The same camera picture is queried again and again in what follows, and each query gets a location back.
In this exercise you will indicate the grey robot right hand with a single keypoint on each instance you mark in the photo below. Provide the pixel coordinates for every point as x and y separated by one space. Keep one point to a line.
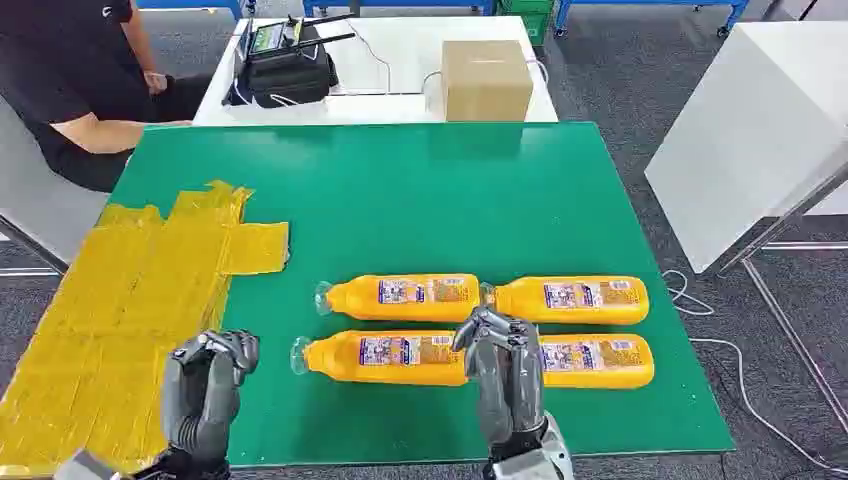
507 384

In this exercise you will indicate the person's left hand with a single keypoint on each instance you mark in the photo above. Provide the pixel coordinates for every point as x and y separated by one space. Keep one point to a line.
156 83

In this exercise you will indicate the blue metal frame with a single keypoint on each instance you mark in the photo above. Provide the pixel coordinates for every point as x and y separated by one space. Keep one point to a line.
192 4
397 4

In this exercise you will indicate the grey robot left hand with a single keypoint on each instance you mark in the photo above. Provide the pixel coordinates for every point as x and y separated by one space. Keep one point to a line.
199 397

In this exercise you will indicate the green crate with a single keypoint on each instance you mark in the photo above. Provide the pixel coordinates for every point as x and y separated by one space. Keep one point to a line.
533 20

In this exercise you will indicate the cardboard box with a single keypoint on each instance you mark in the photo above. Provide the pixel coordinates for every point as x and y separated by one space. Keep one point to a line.
487 83

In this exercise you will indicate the yellow sheet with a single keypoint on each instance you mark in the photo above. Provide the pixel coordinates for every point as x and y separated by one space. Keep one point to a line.
126 298

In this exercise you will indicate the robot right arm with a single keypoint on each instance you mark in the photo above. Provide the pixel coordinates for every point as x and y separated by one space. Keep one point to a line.
536 460

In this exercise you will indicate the person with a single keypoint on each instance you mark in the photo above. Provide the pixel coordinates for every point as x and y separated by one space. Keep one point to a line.
60 73

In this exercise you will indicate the black remote controller with antennas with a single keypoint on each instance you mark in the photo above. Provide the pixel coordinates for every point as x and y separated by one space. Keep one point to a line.
285 40

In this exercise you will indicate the white desk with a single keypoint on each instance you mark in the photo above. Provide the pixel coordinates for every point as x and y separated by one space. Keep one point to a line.
397 60

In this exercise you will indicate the white table with metal legs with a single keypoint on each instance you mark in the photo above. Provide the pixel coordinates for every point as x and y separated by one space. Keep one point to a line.
40 192
748 132

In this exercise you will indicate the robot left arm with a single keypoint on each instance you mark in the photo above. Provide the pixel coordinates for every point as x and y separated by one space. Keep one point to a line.
179 469

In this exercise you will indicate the orange drink bottle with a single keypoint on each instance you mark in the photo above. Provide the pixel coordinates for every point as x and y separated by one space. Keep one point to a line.
358 298
338 361
636 371
523 301

